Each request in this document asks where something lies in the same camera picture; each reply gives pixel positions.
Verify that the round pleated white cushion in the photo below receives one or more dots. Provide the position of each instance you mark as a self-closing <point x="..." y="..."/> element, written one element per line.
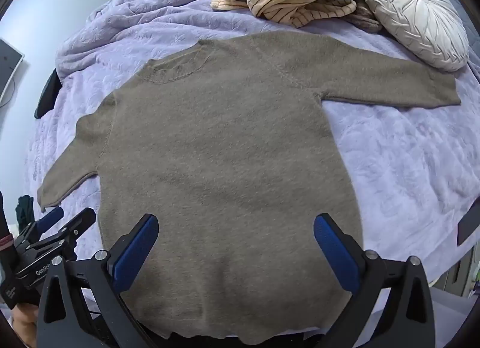
<point x="408" y="10"/>

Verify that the dark green clothes pile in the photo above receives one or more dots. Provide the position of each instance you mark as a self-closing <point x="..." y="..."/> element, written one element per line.
<point x="24" y="209"/>

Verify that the person's left hand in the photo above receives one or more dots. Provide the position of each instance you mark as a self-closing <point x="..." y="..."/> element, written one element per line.
<point x="24" y="318"/>

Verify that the olive knit sweater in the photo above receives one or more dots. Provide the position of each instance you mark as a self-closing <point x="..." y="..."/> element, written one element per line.
<point x="225" y="164"/>

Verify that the lilac embossed blanket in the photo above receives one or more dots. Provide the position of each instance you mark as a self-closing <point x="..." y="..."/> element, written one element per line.
<point x="393" y="153"/>

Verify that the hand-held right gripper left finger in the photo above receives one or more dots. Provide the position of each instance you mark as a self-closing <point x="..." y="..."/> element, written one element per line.
<point x="137" y="250"/>

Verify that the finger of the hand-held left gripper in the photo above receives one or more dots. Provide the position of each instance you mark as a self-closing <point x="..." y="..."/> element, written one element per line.
<point x="80" y="222"/>
<point x="50" y="218"/>

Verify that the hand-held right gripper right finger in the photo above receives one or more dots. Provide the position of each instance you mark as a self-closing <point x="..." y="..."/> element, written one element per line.
<point x="335" y="258"/>

